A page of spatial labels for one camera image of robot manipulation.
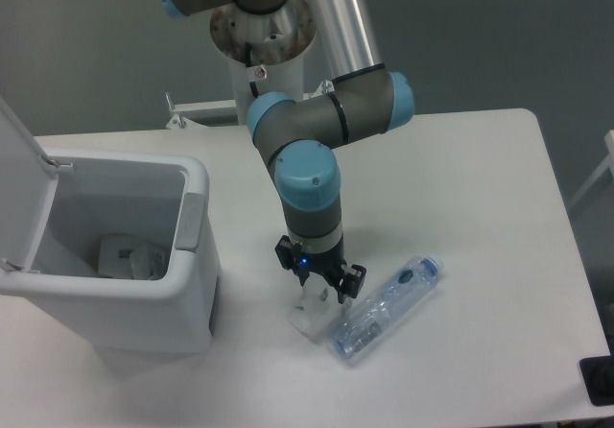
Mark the white pedestal base frame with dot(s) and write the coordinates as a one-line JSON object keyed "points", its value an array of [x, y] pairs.
{"points": [[201, 111]]}

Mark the black device at table edge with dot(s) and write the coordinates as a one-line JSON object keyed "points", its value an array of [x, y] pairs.
{"points": [[597, 374]]}

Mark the white paper trash in bin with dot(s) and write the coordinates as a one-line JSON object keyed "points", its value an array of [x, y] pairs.
{"points": [[130, 257]]}

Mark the clear plastic water bottle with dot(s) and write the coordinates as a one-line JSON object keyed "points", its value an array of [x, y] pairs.
{"points": [[385, 306]]}

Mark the white plastic bag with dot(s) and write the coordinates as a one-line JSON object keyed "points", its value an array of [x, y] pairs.
{"points": [[317, 309]]}

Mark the white plastic trash can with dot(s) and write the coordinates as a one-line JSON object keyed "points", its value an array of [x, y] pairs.
{"points": [[160, 198]]}

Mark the white trash can lid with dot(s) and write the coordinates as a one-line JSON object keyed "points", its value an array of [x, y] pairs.
{"points": [[29, 182]]}

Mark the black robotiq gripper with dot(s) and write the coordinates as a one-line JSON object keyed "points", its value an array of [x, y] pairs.
{"points": [[347, 280]]}

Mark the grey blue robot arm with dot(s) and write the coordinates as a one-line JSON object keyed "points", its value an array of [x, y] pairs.
{"points": [[310, 80]]}

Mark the white furniture frame right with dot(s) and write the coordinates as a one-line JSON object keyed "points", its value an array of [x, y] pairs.
{"points": [[596, 182]]}

